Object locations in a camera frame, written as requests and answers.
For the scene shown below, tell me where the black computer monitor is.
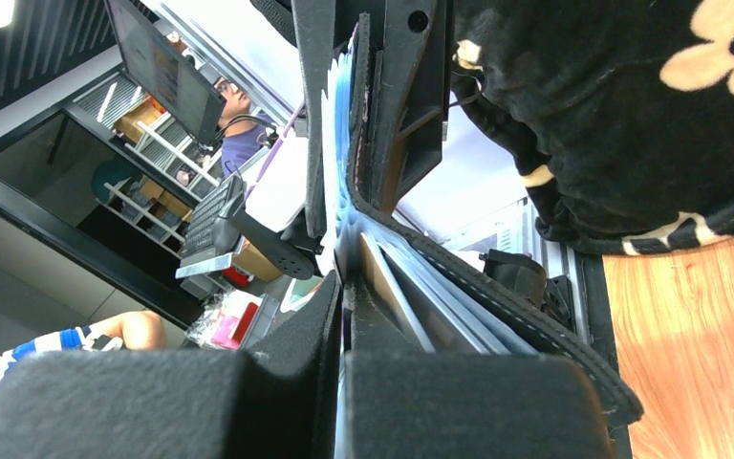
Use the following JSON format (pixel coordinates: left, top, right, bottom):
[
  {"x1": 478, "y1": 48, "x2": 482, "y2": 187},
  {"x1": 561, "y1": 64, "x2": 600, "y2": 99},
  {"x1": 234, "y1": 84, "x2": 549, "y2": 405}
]
[{"x1": 105, "y1": 0, "x2": 226, "y2": 145}]

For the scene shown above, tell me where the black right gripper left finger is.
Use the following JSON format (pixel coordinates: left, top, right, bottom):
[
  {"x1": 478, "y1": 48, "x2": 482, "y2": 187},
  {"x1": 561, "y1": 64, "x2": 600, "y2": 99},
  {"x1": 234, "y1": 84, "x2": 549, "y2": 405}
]
[{"x1": 0, "y1": 273, "x2": 340, "y2": 458}]

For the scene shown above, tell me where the black floral blanket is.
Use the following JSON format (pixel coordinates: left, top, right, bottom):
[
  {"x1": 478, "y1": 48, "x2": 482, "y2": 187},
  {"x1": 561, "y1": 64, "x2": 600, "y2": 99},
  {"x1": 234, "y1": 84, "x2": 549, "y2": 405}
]
[{"x1": 452, "y1": 1, "x2": 734, "y2": 255}]

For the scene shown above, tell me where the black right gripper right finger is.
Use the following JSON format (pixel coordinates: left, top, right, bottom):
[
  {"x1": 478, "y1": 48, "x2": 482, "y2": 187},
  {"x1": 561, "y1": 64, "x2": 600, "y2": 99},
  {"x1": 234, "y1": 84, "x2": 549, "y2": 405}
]
[{"x1": 343, "y1": 281, "x2": 615, "y2": 458}]

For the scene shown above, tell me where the seated person in background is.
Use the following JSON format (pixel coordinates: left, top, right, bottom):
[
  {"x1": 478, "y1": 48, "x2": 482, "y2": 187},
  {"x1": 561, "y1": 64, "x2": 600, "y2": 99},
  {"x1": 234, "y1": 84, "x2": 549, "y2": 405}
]
[{"x1": 214, "y1": 76, "x2": 277, "y2": 179}]

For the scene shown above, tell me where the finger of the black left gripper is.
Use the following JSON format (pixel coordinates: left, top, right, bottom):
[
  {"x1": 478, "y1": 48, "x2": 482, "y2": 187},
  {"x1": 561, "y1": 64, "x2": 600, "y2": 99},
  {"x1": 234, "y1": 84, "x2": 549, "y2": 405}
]
[
  {"x1": 367, "y1": 0, "x2": 453, "y2": 212},
  {"x1": 249, "y1": 0, "x2": 336, "y2": 241}
]

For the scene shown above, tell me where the black keyboard on arm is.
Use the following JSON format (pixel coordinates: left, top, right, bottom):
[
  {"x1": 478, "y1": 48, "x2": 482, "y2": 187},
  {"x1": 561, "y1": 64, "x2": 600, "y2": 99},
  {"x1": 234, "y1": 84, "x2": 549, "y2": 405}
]
[{"x1": 175, "y1": 175, "x2": 245, "y2": 279}]

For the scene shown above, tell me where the black leather card holder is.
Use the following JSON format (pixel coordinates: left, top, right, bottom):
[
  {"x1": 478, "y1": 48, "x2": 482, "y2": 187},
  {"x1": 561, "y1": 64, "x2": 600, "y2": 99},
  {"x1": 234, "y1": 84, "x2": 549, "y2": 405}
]
[{"x1": 322, "y1": 13, "x2": 643, "y2": 458}]

